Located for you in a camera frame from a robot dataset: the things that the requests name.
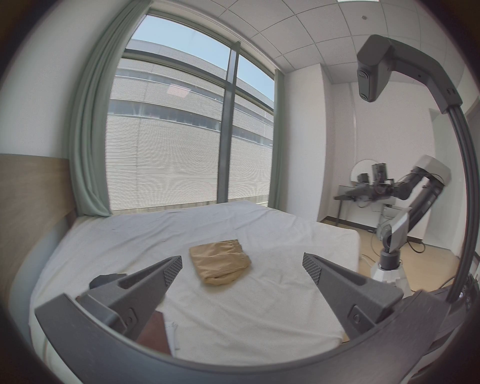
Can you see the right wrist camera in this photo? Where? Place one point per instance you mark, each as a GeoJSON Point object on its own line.
{"type": "Point", "coordinates": [363, 177]}

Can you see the brown shorts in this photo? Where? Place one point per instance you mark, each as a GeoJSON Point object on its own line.
{"type": "Point", "coordinates": [153, 332]}

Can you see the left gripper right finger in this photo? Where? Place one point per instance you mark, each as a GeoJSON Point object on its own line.
{"type": "Point", "coordinates": [352, 300]}

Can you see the white garment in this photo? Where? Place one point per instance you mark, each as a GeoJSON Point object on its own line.
{"type": "Point", "coordinates": [173, 335]}

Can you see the window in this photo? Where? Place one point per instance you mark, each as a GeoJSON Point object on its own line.
{"type": "Point", "coordinates": [168, 161]}

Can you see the black garment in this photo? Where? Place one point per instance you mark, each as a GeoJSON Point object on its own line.
{"type": "Point", "coordinates": [107, 281]}

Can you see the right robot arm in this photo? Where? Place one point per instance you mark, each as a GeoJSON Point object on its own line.
{"type": "Point", "coordinates": [431, 170]}

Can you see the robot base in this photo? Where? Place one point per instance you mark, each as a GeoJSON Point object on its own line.
{"type": "Point", "coordinates": [390, 275]}

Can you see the round mirror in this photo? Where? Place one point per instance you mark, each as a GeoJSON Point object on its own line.
{"type": "Point", "coordinates": [360, 167]}

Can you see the bed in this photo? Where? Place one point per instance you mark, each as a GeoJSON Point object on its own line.
{"type": "Point", "coordinates": [243, 311]}

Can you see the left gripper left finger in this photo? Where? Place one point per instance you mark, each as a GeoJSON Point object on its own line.
{"type": "Point", "coordinates": [131, 300]}

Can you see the grey small table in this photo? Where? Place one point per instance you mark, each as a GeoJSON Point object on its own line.
{"type": "Point", "coordinates": [347, 189]}

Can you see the grey-green curtain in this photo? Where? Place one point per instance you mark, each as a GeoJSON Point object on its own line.
{"type": "Point", "coordinates": [278, 150]}
{"type": "Point", "coordinates": [90, 131]}

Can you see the tan trousers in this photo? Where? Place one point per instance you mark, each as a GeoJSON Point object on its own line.
{"type": "Point", "coordinates": [219, 258]}

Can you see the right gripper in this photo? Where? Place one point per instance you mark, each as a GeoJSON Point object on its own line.
{"type": "Point", "coordinates": [363, 189]}

